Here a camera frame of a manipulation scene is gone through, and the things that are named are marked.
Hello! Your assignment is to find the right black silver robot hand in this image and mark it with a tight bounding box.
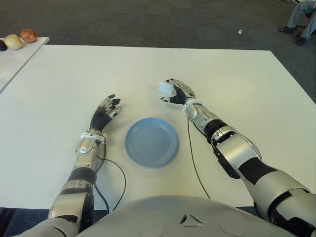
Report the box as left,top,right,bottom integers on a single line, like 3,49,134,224
159,78,197,106

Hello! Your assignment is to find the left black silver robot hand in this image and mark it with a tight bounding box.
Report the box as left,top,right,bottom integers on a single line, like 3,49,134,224
88,94,123,133

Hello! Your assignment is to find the white charger block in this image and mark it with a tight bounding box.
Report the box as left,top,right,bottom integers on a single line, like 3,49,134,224
158,81,174,97

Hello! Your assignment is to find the blue round plate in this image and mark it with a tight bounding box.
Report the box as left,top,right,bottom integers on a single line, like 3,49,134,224
124,118,179,169

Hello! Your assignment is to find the reddish brown bread roll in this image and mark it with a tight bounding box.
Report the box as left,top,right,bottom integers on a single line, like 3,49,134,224
19,28,38,44

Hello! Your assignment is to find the beige bread roll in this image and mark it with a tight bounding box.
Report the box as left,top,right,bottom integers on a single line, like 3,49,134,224
4,34,24,50

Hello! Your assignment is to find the grey robot torso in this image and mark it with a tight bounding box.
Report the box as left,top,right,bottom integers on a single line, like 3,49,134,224
81,195,292,237

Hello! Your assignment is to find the seated person in jeans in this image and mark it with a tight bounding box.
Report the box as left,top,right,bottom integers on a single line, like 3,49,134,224
279,0,316,46

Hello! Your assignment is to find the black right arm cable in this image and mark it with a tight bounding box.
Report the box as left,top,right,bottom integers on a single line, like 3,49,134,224
187,118,211,199

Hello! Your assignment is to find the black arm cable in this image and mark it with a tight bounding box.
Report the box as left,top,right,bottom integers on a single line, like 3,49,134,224
187,118,211,199
93,145,127,213

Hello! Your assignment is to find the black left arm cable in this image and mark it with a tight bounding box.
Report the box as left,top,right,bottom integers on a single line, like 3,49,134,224
93,145,127,213

